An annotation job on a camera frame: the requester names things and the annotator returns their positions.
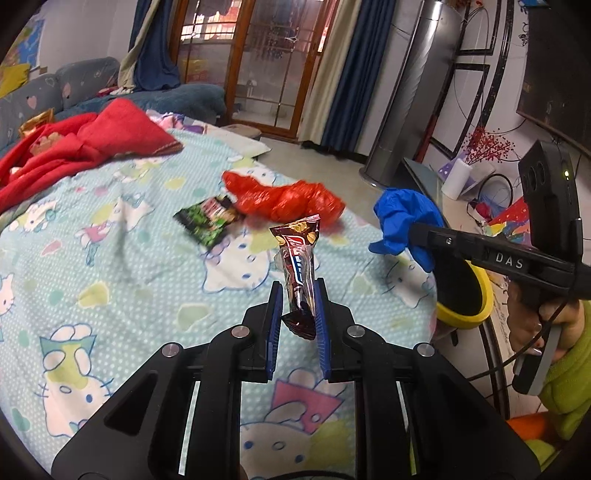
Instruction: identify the person's right hand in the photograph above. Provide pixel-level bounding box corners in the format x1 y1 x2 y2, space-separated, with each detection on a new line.
505 281 585 361

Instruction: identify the blue curtain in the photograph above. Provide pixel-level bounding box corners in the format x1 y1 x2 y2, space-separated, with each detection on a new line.
321 0 393 155
129 0 181 90

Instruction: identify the grey tower air conditioner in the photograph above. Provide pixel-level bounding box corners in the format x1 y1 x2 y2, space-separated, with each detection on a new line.
359 0 469 188

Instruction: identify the wooden glass door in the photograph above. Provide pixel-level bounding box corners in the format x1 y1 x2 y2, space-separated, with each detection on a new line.
168 0 340 139

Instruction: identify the blue bag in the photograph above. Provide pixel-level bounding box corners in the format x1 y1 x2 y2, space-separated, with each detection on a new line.
368 187 446 273

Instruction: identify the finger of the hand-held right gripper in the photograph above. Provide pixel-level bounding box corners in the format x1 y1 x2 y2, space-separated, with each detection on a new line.
411 223 481 271

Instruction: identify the red plastic bag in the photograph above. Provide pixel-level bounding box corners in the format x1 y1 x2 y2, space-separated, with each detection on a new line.
222 170 346 229

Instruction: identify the cartoon cat printed bedsheet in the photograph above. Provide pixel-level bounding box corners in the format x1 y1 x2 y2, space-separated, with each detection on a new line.
0 117 437 480

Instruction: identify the beige curtain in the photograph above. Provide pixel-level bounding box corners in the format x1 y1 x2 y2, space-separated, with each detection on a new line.
117 0 158 88
298 0 365 146

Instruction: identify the black television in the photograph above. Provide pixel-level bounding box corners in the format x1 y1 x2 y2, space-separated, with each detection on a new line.
515 4 591 153

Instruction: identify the red blanket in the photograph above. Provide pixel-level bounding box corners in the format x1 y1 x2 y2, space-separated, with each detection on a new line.
0 98 184 213

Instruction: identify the gold snack bag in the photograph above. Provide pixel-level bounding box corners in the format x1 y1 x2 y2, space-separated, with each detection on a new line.
19 108 55 136

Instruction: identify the purple box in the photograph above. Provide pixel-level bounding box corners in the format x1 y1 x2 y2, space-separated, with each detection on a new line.
436 159 495 197

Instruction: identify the yellow-rimmed trash bin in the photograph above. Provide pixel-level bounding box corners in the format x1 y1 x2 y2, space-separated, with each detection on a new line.
434 258 494 330

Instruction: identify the white paper roll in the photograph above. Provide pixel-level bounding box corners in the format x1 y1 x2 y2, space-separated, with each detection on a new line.
441 161 472 200

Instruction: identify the wall map poster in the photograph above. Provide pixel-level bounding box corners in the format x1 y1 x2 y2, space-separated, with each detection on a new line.
7 18 44 68

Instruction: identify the orange cloth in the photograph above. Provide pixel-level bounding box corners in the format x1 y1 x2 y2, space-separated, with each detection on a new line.
505 413 568 445

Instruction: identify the red flower sprig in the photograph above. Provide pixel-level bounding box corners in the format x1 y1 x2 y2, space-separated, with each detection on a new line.
464 127 515 164

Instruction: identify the grey-blue heart pattern sofa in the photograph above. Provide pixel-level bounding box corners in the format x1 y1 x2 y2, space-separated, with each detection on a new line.
0 56 227 148

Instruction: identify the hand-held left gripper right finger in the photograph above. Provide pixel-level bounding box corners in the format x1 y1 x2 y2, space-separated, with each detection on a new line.
313 278 541 480

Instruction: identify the red colourful paper bag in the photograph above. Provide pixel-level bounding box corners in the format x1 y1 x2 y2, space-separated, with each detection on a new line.
487 198 527 241

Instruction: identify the brown chocolate bar wrapper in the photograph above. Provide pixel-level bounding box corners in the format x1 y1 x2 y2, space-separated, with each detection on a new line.
269 213 322 340

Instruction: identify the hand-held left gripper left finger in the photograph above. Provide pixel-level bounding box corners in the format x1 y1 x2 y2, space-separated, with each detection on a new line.
52 281 283 480

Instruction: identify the green snack wrapper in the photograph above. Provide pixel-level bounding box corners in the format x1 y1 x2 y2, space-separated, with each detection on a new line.
174 195 245 252

